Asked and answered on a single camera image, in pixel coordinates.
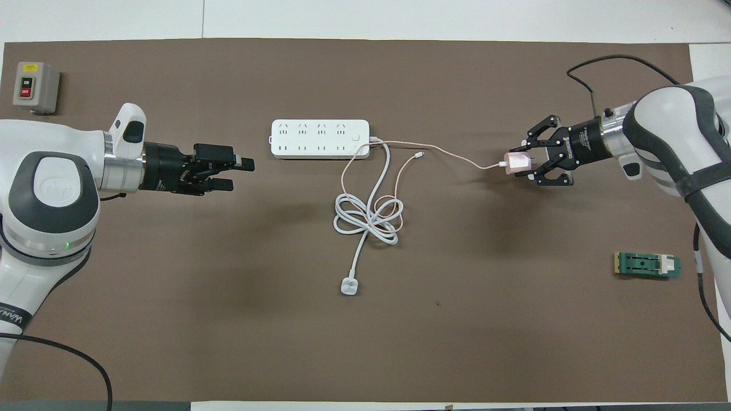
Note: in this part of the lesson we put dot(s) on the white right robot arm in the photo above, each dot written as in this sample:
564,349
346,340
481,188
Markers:
674,131

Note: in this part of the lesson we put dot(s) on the grey on-off switch box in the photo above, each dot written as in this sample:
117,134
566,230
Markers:
37,85

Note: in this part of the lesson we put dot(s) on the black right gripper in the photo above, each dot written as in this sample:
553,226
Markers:
582,142

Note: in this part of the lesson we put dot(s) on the white power strip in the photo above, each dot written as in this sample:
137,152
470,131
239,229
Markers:
320,140

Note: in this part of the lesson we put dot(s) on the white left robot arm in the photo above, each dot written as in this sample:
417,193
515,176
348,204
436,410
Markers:
51,188

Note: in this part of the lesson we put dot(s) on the brown table mat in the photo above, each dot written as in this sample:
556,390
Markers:
514,342

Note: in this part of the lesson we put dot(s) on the pink charger plug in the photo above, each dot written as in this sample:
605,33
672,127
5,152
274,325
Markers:
518,164

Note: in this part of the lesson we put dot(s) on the green knife switch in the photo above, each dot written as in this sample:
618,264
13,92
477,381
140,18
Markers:
642,264

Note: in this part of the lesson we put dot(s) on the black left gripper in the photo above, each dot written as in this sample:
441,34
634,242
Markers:
165,168

